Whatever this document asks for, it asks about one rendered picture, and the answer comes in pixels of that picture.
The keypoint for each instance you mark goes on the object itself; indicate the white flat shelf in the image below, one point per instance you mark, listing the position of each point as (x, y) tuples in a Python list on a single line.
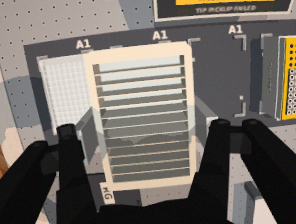
[(261, 212)]

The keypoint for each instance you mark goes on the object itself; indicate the cream trough reservoir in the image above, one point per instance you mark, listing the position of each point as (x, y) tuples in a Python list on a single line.
[(146, 101)]

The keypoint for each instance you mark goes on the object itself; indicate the dark grey square pad labelled rg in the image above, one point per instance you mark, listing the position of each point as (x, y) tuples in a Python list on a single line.
[(101, 195)]

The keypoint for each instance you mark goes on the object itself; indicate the yellow tip rack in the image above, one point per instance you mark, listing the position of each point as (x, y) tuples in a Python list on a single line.
[(279, 77)]

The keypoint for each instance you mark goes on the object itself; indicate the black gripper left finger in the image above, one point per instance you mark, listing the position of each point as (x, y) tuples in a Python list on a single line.
[(23, 189)]

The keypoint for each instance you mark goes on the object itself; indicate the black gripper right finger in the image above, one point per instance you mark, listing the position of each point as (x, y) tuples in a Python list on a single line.
[(271, 164)]

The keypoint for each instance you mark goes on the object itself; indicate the grey perforated base plate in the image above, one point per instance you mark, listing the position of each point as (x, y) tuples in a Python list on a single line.
[(24, 22)]

